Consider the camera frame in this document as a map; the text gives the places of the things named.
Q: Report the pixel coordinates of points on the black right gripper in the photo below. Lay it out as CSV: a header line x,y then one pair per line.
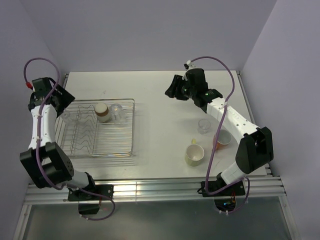
x,y
177,81

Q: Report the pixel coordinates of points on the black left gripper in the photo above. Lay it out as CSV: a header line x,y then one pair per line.
x,y
66,98

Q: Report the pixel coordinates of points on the small clear glass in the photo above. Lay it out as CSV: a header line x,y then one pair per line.
x,y
204,126
68,118

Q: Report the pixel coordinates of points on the brown and white paper cup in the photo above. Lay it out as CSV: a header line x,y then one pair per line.
x,y
102,112

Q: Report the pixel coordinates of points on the large clear glass tumbler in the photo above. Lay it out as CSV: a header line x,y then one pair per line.
x,y
118,114

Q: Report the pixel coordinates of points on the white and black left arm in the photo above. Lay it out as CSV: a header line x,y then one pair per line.
x,y
45,162

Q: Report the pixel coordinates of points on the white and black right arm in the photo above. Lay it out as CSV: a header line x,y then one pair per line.
x,y
255,144

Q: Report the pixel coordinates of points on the yellow-green ceramic mug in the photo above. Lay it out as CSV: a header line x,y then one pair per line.
x,y
194,154

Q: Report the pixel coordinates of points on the orange ceramic mug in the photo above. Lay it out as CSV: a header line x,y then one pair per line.
x,y
221,140

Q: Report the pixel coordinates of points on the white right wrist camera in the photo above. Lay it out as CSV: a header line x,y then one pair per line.
x,y
189,65

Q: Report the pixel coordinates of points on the metal wire dish rack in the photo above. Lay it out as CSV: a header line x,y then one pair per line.
x,y
89,138

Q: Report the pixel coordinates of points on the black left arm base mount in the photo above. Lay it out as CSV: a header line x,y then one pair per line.
x,y
90,204

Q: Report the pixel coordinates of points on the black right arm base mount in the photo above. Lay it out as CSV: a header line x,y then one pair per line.
x,y
229,192

